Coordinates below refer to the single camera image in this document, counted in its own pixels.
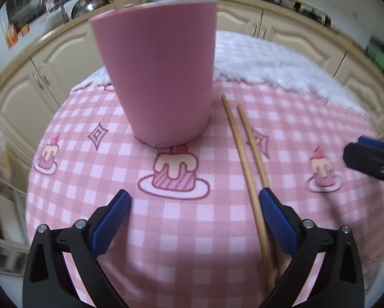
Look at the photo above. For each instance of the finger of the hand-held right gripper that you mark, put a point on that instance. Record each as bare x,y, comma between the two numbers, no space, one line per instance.
368,160

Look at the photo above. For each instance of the black gas stove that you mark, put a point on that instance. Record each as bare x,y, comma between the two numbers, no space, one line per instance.
275,0

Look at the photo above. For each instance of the pink cup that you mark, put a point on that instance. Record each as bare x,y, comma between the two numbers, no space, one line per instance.
160,70

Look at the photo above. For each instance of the orange bottle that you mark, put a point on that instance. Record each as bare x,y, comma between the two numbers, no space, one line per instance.
11,35

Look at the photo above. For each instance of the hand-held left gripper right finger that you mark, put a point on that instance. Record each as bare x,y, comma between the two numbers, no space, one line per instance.
277,221

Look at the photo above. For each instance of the cream lower kitchen cabinets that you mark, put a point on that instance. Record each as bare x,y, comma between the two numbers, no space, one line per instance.
50,64

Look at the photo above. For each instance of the steel colander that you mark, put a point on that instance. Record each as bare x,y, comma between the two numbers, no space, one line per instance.
89,6

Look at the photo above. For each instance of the small red yellow box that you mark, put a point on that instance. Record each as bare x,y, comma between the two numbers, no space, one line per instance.
24,29

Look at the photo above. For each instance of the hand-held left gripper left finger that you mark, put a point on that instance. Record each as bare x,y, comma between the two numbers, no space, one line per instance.
110,221

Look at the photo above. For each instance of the steel faucet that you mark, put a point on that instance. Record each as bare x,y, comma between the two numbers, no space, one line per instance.
62,9

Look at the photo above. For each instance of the pink checkered tablecloth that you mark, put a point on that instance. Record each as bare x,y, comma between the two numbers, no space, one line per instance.
179,231

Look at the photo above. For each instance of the white fluffy cloth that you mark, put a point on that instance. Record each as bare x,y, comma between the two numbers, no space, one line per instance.
275,64

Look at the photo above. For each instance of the green crate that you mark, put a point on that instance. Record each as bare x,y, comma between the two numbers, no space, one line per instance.
383,56

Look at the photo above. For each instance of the wooden frame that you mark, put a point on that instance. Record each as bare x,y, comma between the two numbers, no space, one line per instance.
6,240

